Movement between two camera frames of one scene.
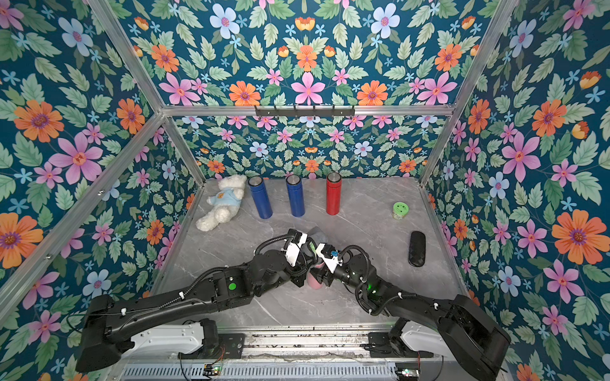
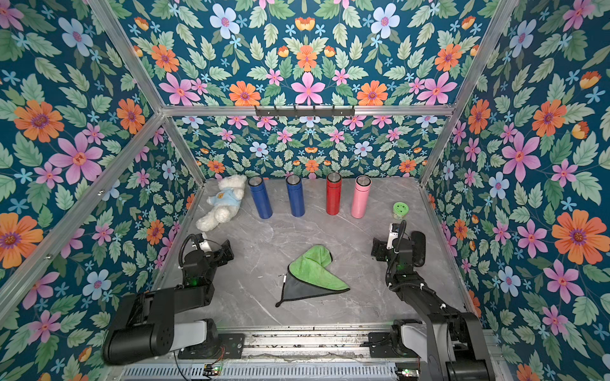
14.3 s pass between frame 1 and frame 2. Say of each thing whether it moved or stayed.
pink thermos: moved
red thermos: stayed
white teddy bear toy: stayed
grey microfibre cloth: moved
